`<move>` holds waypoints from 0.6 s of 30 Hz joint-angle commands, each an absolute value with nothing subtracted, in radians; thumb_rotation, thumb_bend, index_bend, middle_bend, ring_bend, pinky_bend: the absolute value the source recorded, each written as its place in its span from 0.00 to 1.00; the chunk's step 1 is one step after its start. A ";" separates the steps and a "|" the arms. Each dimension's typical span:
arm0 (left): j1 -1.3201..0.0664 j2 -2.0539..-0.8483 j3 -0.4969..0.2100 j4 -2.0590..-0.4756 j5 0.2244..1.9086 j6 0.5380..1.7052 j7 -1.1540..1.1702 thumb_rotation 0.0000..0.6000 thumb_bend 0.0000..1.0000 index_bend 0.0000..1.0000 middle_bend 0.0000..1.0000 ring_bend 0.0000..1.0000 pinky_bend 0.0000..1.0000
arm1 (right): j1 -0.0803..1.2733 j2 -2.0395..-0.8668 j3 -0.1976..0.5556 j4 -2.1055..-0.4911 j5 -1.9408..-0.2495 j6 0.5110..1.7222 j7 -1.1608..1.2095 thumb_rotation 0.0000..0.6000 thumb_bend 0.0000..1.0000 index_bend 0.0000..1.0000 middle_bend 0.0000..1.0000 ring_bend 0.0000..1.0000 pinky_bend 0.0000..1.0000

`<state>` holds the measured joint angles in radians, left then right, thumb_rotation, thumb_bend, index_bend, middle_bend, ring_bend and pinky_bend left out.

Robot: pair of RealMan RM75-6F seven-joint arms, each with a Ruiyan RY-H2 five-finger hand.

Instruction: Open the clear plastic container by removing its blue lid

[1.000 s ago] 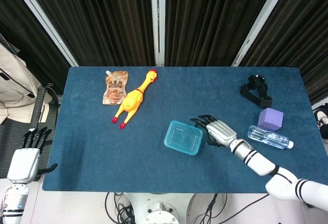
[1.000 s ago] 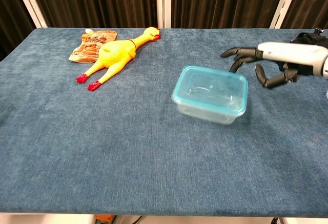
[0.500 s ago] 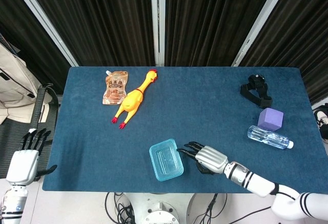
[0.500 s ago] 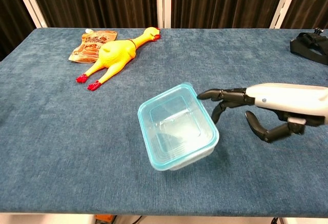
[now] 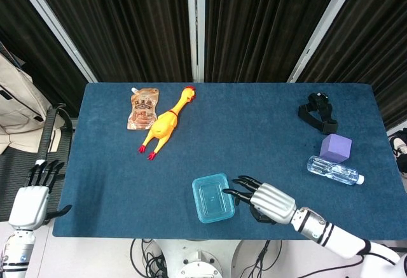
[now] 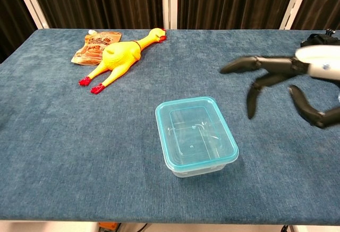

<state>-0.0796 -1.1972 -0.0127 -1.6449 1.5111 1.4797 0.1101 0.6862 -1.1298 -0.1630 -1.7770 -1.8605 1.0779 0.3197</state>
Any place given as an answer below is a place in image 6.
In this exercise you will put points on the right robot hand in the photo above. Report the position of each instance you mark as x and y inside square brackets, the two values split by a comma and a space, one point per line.
[279, 62]

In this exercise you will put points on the teal container lid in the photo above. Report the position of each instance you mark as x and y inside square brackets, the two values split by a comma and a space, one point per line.
[196, 133]

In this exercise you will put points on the clear plastic container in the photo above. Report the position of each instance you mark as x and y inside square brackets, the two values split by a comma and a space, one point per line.
[196, 173]

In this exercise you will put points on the yellow rubber chicken toy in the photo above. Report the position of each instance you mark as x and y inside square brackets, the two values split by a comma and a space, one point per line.
[119, 55]

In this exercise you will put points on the brown spout pouch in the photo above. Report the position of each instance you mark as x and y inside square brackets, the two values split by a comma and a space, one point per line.
[90, 49]

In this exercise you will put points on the white frame post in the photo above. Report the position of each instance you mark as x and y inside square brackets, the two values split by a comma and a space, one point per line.
[170, 3]
[295, 3]
[30, 3]

